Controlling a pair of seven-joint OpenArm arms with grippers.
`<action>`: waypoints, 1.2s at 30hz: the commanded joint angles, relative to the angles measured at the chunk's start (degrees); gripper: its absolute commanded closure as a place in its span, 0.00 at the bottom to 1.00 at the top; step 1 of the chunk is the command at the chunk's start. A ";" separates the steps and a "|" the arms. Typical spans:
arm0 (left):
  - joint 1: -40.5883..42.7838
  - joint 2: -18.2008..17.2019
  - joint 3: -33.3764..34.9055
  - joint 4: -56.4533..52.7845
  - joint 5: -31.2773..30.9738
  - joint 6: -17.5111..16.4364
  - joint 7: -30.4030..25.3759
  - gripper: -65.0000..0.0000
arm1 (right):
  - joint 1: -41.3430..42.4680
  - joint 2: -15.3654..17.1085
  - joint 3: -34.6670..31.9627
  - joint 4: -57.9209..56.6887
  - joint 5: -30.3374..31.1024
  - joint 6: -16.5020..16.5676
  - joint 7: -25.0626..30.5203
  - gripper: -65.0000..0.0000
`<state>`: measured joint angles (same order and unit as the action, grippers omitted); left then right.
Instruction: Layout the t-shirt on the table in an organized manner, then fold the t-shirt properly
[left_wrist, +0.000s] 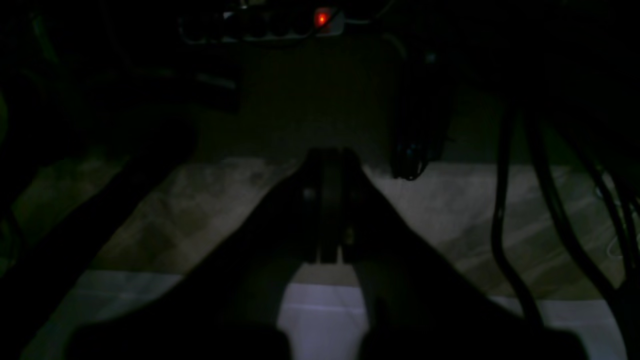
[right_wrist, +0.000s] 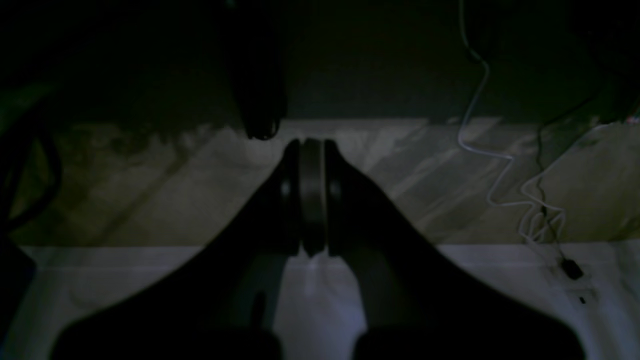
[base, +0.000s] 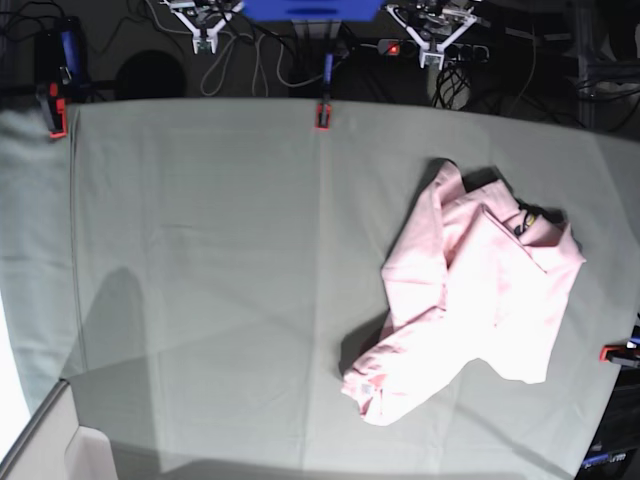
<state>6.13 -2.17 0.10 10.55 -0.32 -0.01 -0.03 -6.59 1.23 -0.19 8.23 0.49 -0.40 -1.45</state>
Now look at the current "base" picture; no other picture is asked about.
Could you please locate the pink t-shirt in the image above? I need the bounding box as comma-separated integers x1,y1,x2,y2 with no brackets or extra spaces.
342,160,584,426

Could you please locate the black power strip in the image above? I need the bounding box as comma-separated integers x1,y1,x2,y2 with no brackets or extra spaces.
373,39,490,64

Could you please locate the black round stand base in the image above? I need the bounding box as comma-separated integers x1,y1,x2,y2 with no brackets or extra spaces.
114,50,187,100

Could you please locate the red clamp at centre edge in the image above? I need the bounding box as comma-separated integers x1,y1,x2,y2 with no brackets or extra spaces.
315,102,331,130

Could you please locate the red clamp at edge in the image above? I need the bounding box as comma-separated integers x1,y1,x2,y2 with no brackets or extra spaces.
36,82,68,139
315,102,331,130
599,345,640,369

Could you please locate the red clamp at left edge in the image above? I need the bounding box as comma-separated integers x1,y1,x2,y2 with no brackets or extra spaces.
36,82,68,139

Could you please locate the grey-green table cloth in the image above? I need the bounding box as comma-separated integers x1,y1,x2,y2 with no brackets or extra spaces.
1,99,639,479

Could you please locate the red clamp at right edge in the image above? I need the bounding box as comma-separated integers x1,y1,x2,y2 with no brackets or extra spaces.
599,345,640,369

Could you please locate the blue clamp handle left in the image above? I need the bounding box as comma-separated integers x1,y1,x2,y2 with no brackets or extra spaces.
60,30,82,84

